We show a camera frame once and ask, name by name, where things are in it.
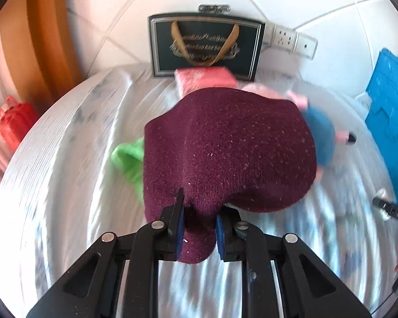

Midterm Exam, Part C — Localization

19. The floral tablecloth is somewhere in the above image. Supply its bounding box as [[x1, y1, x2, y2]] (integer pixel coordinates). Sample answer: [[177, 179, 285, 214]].
[[0, 65, 398, 317]]

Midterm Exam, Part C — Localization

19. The green fleece cloth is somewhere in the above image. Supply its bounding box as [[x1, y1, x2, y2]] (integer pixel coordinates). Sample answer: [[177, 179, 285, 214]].
[[110, 137, 144, 203]]

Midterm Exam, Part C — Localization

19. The blue plastic crate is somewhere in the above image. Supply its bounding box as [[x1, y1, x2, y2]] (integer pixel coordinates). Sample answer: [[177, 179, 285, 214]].
[[365, 48, 398, 204]]

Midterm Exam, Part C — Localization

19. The maroon knitted hat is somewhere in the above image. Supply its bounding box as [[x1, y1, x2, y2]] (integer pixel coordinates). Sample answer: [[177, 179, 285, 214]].
[[143, 88, 317, 264]]

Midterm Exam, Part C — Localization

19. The white power strip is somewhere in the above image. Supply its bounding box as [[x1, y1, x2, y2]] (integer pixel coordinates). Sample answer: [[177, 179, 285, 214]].
[[262, 22, 318, 60]]

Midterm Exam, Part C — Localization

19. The blue-dressed pig plush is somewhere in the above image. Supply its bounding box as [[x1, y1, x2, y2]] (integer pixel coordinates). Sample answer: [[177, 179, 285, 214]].
[[242, 83, 357, 181]]

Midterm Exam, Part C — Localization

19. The dark green gift bag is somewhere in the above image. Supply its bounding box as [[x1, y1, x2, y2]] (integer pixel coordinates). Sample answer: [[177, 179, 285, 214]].
[[148, 12, 265, 81]]

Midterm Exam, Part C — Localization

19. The red handbag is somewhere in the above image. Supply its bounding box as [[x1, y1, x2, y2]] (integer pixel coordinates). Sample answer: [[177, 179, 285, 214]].
[[0, 95, 39, 153]]

